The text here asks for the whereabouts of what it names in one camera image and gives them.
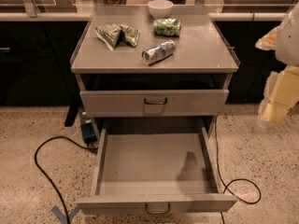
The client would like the black floor cable left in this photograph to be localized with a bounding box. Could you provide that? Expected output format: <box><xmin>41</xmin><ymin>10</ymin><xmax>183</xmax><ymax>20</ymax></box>
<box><xmin>34</xmin><ymin>135</ymin><xmax>99</xmax><ymax>224</ymax></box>

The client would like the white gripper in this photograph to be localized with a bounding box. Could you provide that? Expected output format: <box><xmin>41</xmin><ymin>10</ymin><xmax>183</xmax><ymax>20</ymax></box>
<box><xmin>255</xmin><ymin>26</ymin><xmax>299</xmax><ymax>129</ymax></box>

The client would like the green crumpled chip bag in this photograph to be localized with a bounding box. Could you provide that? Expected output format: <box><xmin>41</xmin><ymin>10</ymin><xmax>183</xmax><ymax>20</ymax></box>
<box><xmin>153</xmin><ymin>18</ymin><xmax>181</xmax><ymax>36</ymax></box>

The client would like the green white snack bag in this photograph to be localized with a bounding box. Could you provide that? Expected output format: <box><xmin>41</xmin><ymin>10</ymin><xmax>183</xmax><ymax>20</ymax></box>
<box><xmin>95</xmin><ymin>24</ymin><xmax>140</xmax><ymax>50</ymax></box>

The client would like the white ceramic bowl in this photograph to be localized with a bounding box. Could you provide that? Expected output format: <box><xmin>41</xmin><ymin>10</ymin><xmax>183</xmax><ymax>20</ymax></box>
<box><xmin>148</xmin><ymin>0</ymin><xmax>174</xmax><ymax>19</ymax></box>

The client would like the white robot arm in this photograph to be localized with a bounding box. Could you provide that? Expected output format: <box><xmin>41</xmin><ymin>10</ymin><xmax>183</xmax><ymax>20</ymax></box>
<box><xmin>255</xmin><ymin>3</ymin><xmax>299</xmax><ymax>128</ymax></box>

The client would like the closed grey top drawer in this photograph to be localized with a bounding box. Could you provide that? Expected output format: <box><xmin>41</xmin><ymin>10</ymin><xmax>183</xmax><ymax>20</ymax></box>
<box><xmin>80</xmin><ymin>90</ymin><xmax>229</xmax><ymax>118</ymax></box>

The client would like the silver blue redbull can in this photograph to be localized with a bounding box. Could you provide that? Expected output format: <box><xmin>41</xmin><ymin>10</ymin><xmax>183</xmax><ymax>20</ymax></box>
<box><xmin>141</xmin><ymin>40</ymin><xmax>176</xmax><ymax>65</ymax></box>

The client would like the open grey middle drawer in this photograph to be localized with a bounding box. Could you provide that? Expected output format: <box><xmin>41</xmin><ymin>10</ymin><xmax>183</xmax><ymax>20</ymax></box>
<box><xmin>78</xmin><ymin>128</ymin><xmax>236</xmax><ymax>215</ymax></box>

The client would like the blue power box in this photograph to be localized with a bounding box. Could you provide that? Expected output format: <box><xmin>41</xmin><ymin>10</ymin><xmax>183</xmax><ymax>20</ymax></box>
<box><xmin>80</xmin><ymin>120</ymin><xmax>97</xmax><ymax>144</ymax></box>

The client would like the grey drawer cabinet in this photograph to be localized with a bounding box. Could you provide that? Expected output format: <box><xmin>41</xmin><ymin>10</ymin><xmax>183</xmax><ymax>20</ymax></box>
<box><xmin>71</xmin><ymin>6</ymin><xmax>238</xmax><ymax>132</ymax></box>

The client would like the black floor cable right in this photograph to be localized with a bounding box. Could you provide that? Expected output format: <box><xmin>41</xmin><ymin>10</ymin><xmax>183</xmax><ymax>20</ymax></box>
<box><xmin>213</xmin><ymin>119</ymin><xmax>263</xmax><ymax>224</ymax></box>

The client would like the black floor cable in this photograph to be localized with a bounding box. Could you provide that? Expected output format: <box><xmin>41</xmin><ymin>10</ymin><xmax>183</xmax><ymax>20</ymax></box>
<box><xmin>34</xmin><ymin>135</ymin><xmax>99</xmax><ymax>224</ymax></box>
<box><xmin>213</xmin><ymin>119</ymin><xmax>263</xmax><ymax>224</ymax></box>

